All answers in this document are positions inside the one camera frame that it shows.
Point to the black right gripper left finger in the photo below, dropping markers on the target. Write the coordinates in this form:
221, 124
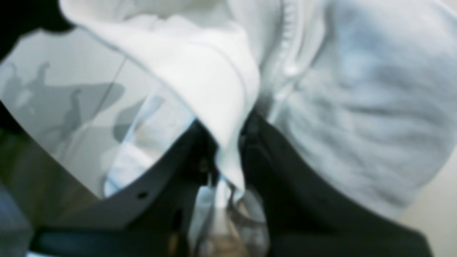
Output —
149, 218

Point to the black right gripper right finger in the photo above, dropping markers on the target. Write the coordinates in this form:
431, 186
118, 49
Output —
307, 217

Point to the white t-shirt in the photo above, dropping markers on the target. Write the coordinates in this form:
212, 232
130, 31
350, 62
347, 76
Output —
363, 90

